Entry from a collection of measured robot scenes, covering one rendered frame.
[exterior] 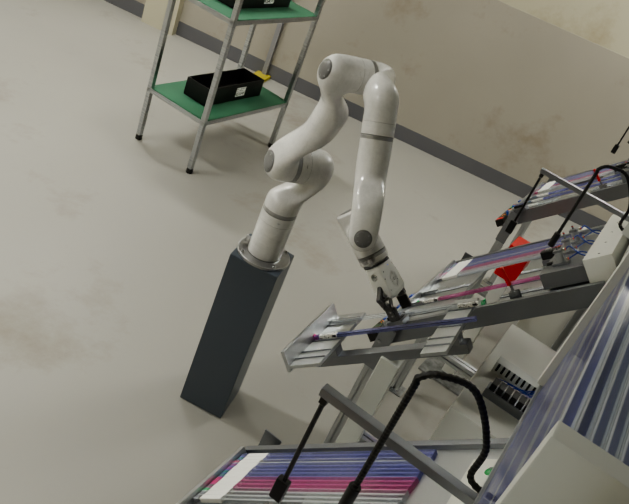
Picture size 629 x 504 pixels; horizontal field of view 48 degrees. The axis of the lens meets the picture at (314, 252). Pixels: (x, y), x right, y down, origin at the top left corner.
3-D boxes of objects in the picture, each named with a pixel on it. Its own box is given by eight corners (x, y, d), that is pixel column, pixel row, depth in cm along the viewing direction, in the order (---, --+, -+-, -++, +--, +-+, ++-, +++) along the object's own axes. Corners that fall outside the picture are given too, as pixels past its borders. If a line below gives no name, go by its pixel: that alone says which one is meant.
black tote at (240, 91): (204, 106, 421) (209, 89, 416) (183, 93, 427) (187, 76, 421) (259, 95, 468) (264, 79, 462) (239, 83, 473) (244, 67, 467)
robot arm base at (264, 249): (228, 253, 239) (244, 208, 230) (249, 231, 255) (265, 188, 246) (278, 278, 237) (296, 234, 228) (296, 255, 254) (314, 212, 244)
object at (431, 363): (417, 368, 343) (492, 239, 304) (435, 348, 363) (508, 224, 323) (460, 398, 336) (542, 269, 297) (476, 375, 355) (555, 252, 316)
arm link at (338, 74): (307, 192, 232) (262, 187, 224) (298, 164, 238) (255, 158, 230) (386, 80, 197) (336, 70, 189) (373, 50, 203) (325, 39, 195)
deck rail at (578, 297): (387, 344, 233) (380, 326, 232) (390, 341, 234) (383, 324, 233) (610, 303, 192) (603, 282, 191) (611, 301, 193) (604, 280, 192)
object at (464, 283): (390, 334, 233) (387, 325, 233) (458, 270, 287) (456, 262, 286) (441, 324, 222) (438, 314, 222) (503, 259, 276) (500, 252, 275)
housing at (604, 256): (597, 307, 196) (581, 259, 194) (624, 254, 235) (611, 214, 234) (628, 301, 191) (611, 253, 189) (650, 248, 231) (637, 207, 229)
